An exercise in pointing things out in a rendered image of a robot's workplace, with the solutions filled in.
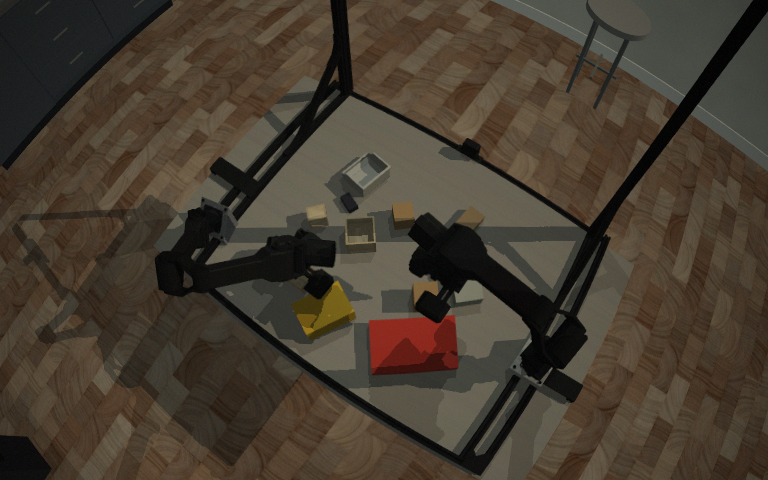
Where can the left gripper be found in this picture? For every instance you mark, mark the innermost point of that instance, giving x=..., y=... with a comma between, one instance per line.
x=432, y=306

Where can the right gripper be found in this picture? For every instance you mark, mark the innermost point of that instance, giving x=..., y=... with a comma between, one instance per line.
x=319, y=283

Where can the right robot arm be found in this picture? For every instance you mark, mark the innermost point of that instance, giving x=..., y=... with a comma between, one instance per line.
x=274, y=262

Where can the red flat rectangular block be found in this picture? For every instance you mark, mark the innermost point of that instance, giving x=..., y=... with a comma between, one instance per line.
x=413, y=345

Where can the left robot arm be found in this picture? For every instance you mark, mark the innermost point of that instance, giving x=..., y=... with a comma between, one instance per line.
x=463, y=256

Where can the yellow rectangular block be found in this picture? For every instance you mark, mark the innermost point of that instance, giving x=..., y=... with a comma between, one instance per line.
x=319, y=316

